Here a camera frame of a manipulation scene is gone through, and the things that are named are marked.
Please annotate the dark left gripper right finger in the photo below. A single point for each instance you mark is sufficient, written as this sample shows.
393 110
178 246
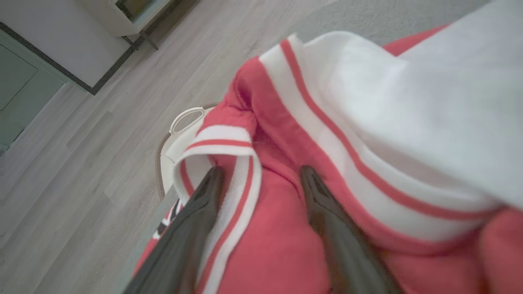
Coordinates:
343 245

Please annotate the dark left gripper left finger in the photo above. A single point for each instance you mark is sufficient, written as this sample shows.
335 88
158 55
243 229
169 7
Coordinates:
184 245

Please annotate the red garment with white trim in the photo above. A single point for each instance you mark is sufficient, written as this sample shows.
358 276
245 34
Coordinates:
278 245

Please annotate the white laundry basket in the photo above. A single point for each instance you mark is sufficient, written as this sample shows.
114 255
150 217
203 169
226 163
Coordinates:
179 141

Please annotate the pale grey door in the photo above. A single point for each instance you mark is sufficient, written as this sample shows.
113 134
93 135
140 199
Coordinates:
24 90

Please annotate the white cabinet with legs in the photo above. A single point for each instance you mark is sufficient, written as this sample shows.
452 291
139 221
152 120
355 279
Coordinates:
118 20

